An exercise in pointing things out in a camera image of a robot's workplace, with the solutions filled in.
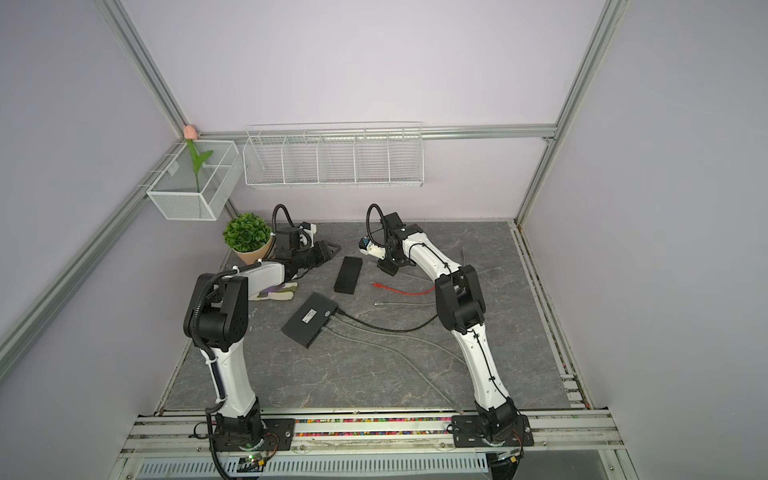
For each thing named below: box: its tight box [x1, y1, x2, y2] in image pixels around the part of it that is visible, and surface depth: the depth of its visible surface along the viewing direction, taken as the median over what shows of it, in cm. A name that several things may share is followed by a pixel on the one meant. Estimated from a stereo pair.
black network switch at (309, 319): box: [281, 291, 338, 349], surface depth 94 cm
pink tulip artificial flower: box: [183, 124, 213, 193], surface depth 92 cm
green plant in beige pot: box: [223, 212, 273, 265], surface depth 100 cm
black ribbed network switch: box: [334, 256, 363, 295], surface depth 108 cm
